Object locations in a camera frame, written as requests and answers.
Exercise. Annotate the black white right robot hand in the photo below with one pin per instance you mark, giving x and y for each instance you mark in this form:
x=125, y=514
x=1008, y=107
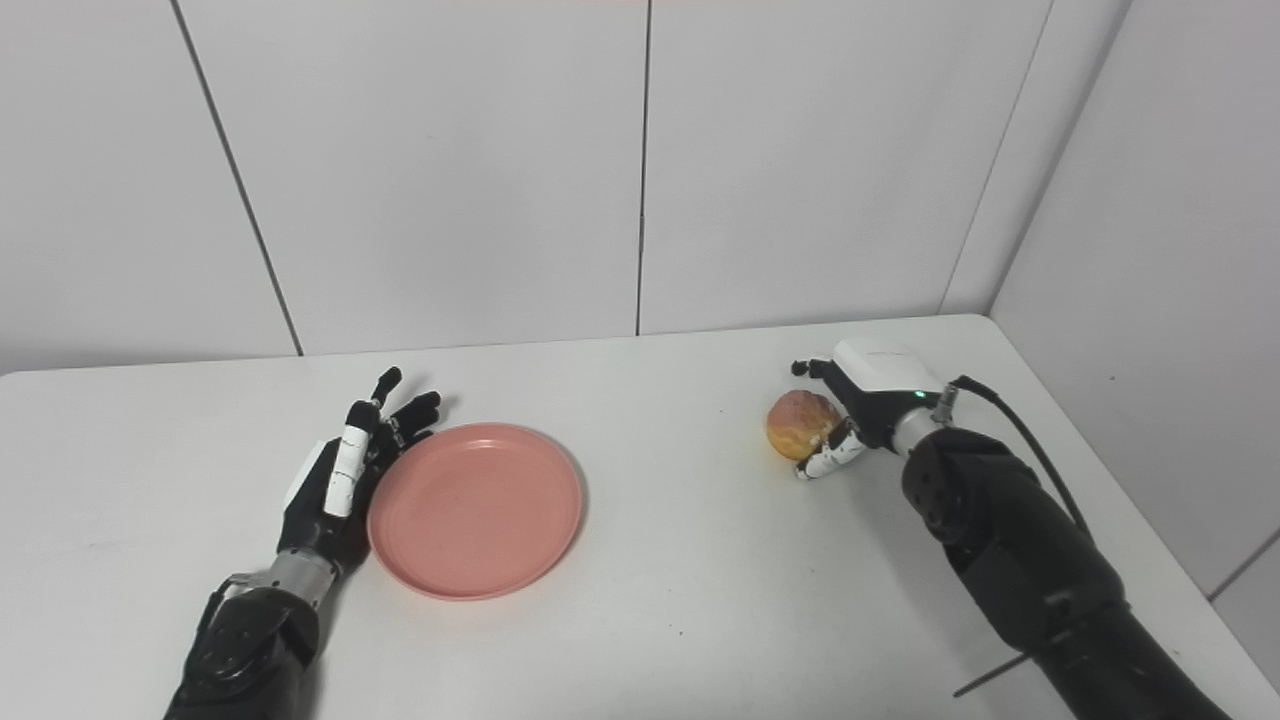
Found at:
x=880, y=385

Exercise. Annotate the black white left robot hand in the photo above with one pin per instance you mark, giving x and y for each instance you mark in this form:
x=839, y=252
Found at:
x=330, y=500

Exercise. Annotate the cream puff pastry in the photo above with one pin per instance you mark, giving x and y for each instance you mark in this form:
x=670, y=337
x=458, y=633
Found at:
x=798, y=422

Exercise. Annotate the pink round plate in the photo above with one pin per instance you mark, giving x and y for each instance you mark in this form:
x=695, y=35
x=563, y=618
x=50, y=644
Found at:
x=475, y=510

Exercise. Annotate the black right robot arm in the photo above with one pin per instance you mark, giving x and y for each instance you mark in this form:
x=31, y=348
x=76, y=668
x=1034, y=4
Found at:
x=1030, y=550

